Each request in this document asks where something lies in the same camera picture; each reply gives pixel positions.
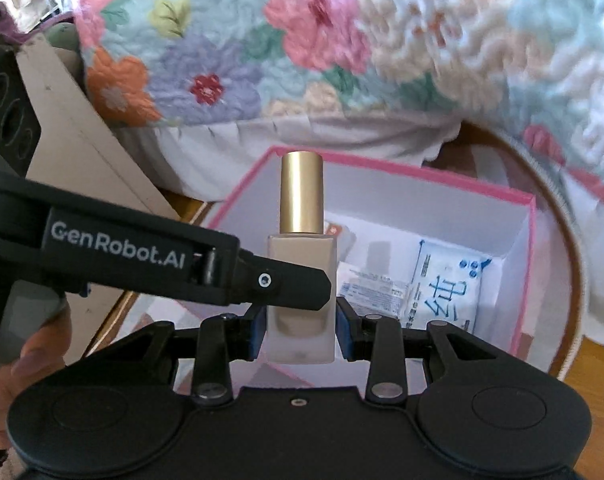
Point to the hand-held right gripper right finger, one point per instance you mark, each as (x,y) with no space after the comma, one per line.
(344,332)

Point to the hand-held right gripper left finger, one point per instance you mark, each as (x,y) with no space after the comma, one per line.
(255,332)

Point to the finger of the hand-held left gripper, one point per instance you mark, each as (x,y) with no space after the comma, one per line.
(287,282)

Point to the beige foundation bottle gold cap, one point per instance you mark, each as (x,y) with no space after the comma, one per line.
(302,342)

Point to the small white tissue packet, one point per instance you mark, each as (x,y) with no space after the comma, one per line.
(371,290)

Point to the clear case orange label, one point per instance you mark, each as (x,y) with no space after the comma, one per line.
(342,237)

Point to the blue white wet wipes packet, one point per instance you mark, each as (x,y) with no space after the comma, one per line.
(446,285)

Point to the pink cardboard box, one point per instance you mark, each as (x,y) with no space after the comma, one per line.
(431,200)

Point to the person's left hand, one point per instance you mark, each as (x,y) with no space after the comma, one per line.
(27,390)

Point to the beige cabinet panel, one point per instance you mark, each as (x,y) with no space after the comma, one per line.
(82,150)

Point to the checkered rug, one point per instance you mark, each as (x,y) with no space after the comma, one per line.
(551,260)

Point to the floral quilt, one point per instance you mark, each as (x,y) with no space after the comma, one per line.
(332,35)

